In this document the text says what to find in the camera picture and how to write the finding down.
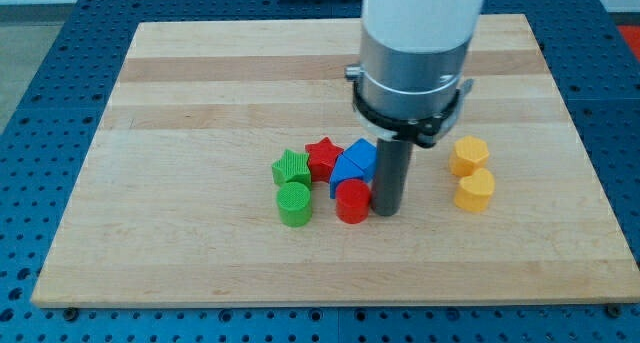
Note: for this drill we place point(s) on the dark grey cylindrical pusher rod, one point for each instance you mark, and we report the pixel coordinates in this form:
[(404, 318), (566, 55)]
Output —
[(392, 164)]

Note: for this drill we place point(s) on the green cylinder block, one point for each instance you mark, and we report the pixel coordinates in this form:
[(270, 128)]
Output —
[(294, 204)]

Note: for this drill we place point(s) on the red star block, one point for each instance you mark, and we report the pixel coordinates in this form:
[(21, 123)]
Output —
[(322, 158)]

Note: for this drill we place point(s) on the yellow heart block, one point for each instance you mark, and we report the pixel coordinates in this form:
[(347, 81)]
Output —
[(474, 192)]

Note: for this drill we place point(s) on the green star block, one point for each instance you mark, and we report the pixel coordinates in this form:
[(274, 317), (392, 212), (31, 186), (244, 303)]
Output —
[(292, 166)]

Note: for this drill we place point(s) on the blue pentagon block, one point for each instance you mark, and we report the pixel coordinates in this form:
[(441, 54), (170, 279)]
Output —
[(344, 169)]

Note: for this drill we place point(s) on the blue cube block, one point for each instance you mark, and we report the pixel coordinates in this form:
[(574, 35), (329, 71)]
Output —
[(363, 154)]

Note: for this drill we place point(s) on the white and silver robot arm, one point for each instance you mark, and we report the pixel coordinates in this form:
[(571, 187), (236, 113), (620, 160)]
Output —
[(407, 84)]

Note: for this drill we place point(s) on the wooden board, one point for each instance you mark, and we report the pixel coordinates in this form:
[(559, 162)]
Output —
[(174, 206)]

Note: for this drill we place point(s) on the yellow hexagon block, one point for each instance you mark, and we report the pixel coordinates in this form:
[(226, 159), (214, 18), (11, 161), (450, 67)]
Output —
[(469, 153)]

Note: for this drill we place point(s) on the red cylinder block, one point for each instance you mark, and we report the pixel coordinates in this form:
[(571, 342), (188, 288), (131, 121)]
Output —
[(352, 200)]

